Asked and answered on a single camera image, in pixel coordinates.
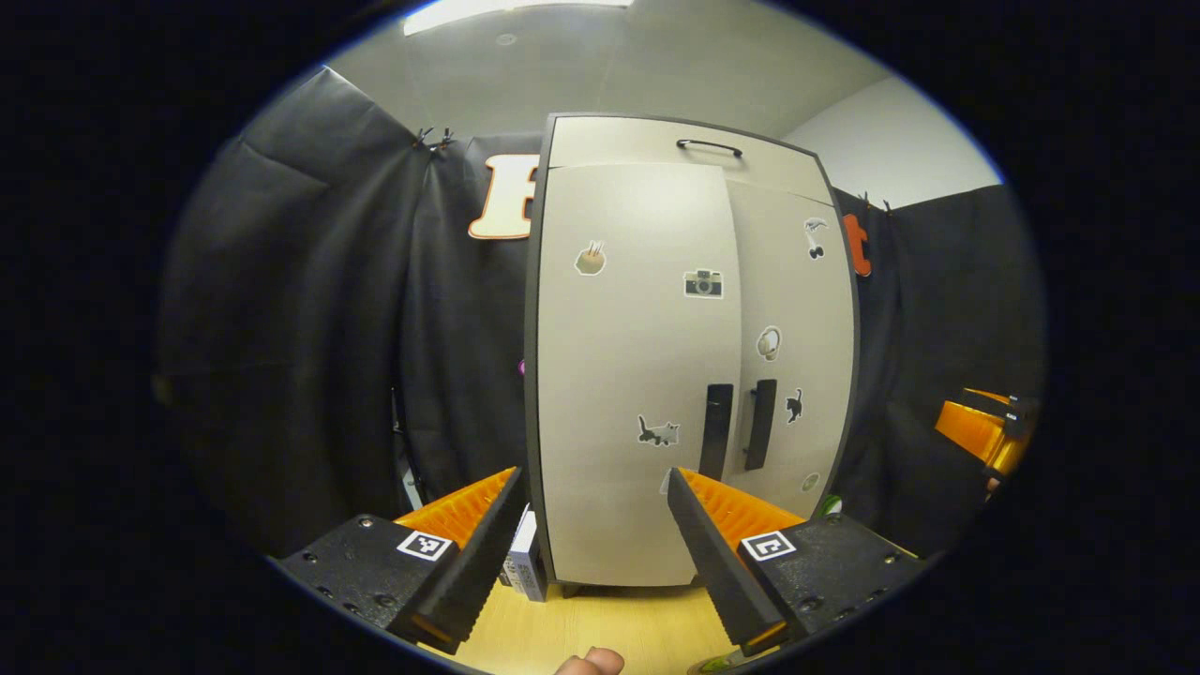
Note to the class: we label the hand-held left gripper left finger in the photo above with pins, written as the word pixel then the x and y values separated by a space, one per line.
pixel 473 572

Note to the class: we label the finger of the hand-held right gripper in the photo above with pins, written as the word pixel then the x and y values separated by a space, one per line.
pixel 966 431
pixel 998 401

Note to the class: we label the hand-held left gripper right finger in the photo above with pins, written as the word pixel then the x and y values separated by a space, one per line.
pixel 712 562

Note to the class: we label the white cabinet door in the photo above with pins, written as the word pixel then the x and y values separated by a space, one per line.
pixel 820 300
pixel 619 375

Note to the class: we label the grey white cabinet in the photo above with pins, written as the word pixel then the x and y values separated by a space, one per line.
pixel 530 375

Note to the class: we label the white cabinet drawer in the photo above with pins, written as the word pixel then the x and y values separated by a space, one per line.
pixel 609 141

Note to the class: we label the small white box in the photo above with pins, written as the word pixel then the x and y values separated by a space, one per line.
pixel 525 562

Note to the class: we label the green white striped object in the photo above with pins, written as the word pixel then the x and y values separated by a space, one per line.
pixel 829 507

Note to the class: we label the black backdrop cloth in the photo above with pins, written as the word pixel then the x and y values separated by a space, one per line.
pixel 309 328

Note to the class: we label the ceiling light panel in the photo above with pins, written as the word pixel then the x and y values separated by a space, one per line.
pixel 516 14

